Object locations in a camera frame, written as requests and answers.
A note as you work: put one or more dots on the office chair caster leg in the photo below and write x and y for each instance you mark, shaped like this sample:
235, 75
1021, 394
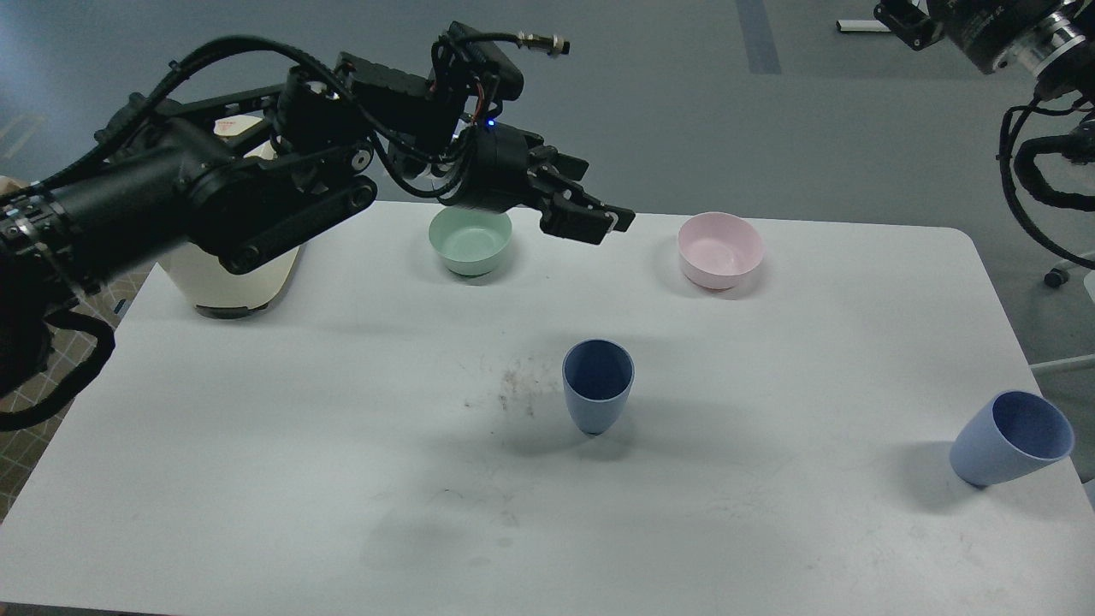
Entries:
1061, 272

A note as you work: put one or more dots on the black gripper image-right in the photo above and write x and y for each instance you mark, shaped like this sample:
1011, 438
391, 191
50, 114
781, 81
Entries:
991, 34

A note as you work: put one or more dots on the black robot arm image-left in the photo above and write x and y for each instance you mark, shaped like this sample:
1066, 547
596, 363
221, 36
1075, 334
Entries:
248, 148

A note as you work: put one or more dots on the white desk leg base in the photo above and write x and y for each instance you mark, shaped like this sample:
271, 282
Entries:
867, 26

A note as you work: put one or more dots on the cream white toaster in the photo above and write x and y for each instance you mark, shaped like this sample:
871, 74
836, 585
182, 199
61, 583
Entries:
213, 292

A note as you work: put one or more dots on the pink bowl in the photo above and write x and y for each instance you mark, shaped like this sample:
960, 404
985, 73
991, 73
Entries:
719, 251

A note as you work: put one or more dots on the mint green bowl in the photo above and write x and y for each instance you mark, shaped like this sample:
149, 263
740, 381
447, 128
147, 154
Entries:
471, 243

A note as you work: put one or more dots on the beige checkered cloth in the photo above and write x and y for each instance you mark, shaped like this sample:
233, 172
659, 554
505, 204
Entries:
21, 450

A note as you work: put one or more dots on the light blue cup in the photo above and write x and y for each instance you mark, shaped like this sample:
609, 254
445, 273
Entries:
1014, 434

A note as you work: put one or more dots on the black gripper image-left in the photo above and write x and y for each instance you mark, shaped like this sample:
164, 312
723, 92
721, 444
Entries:
507, 167

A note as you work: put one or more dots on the dark blue cup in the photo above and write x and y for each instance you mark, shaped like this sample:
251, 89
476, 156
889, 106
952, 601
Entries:
597, 376

